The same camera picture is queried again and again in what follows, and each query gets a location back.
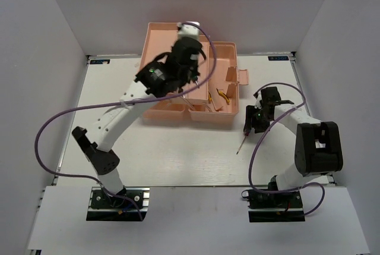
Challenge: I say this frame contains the yellow long-nose pliers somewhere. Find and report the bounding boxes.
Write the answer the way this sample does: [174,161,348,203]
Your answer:
[216,89,230,105]

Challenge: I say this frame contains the purple handle screwdriver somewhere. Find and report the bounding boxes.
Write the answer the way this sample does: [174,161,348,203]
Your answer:
[236,132,249,155]

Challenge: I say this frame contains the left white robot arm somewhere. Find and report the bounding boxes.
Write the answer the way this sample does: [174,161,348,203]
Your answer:
[72,36,204,207]

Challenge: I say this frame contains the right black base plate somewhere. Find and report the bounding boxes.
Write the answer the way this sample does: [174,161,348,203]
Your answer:
[241,190,305,223]

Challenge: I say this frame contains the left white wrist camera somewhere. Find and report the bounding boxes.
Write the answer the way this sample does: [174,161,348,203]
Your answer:
[177,21,200,40]

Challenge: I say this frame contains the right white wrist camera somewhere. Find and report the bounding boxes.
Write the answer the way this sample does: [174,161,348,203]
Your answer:
[254,90,262,109]

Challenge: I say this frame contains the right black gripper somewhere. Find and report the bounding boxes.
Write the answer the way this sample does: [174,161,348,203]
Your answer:
[243,105,272,133]

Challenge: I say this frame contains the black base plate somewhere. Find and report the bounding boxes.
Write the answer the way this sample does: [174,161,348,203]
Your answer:
[86,187,150,222]
[241,190,305,223]

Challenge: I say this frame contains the pink plastic tool box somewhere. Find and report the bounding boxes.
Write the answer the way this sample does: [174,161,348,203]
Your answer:
[140,23,249,125]

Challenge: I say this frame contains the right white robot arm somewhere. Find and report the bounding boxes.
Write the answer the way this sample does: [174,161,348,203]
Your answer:
[244,82,343,207]

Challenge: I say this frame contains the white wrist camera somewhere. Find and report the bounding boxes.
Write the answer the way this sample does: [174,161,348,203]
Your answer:
[177,21,200,40]
[254,90,262,109]

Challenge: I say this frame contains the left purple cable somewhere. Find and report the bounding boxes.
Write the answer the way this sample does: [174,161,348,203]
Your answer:
[34,21,217,222]

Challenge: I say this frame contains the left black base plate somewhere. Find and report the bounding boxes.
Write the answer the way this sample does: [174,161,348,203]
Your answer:
[86,187,150,222]

